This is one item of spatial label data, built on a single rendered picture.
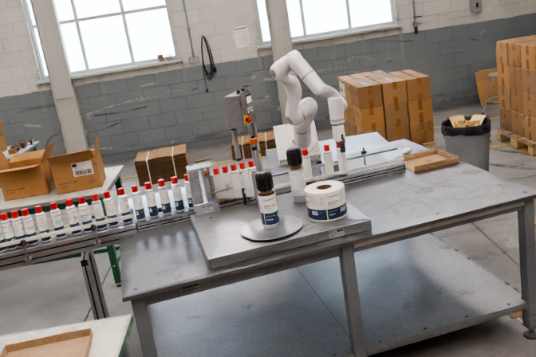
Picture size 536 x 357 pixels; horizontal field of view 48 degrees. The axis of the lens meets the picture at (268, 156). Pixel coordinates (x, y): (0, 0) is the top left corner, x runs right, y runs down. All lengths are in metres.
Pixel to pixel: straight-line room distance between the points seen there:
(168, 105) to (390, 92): 3.55
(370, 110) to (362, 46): 2.35
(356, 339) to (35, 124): 7.09
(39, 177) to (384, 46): 5.68
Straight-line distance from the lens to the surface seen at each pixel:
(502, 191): 3.34
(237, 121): 3.43
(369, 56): 9.01
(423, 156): 4.03
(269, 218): 2.91
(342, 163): 3.63
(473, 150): 5.69
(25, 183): 4.98
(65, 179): 4.81
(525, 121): 6.88
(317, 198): 2.94
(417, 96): 6.90
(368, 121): 6.78
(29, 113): 9.39
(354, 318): 3.05
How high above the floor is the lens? 1.96
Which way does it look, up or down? 14 degrees down
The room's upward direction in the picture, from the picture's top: 9 degrees counter-clockwise
